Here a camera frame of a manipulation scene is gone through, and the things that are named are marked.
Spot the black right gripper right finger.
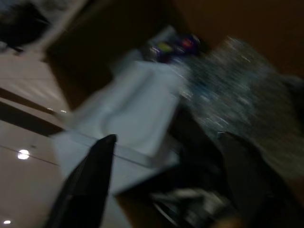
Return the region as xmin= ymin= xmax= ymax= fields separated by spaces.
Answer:
xmin=217 ymin=132 xmax=304 ymax=228

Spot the white rubbish bin lid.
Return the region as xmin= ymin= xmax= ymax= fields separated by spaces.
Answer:
xmin=51 ymin=59 xmax=188 ymax=197

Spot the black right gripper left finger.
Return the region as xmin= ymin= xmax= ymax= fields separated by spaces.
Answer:
xmin=44 ymin=134 xmax=117 ymax=228

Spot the dark wooden cabinet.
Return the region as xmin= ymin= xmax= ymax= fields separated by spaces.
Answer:
xmin=45 ymin=0 xmax=190 ymax=110

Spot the dark colourful snack packet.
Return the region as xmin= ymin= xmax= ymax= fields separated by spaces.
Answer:
xmin=144 ymin=33 xmax=205 ymax=62

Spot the clear plastic bag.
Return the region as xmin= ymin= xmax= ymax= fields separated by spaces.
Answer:
xmin=182 ymin=35 xmax=304 ymax=181

